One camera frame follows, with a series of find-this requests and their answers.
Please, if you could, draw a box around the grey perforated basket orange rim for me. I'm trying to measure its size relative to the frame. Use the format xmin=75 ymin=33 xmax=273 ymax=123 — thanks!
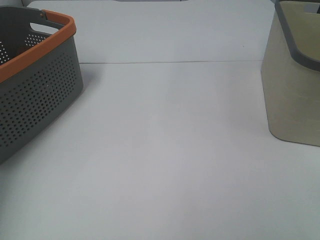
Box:
xmin=0 ymin=6 xmax=83 ymax=162

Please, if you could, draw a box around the beige bin grey rim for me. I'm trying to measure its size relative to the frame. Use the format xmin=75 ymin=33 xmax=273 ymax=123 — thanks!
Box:
xmin=261 ymin=0 xmax=320 ymax=146

